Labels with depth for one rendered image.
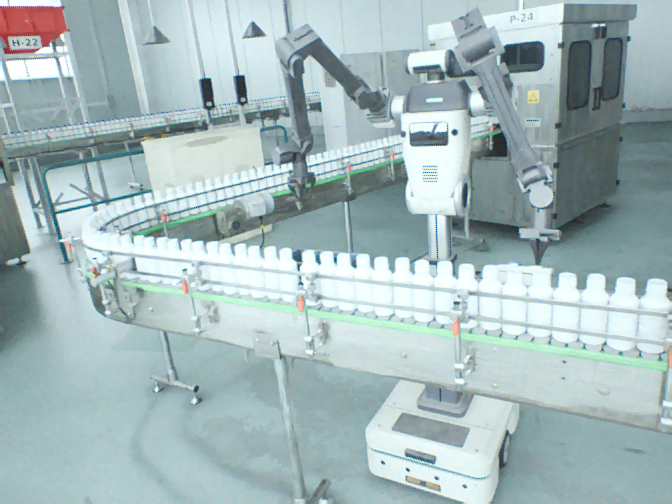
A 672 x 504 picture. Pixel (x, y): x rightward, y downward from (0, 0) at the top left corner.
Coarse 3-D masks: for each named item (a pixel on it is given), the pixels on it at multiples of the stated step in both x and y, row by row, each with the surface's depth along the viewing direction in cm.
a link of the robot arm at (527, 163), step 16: (496, 32) 127; (496, 48) 128; (464, 64) 131; (480, 64) 130; (496, 64) 130; (480, 80) 133; (496, 80) 131; (496, 96) 133; (496, 112) 135; (512, 112) 134; (512, 128) 136; (512, 144) 138; (528, 144) 137; (512, 160) 142; (528, 160) 139; (528, 176) 141; (544, 176) 140
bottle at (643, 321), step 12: (648, 288) 115; (660, 288) 113; (648, 300) 115; (660, 300) 113; (648, 324) 115; (660, 324) 114; (636, 336) 119; (648, 336) 116; (660, 336) 115; (648, 348) 117; (660, 348) 116
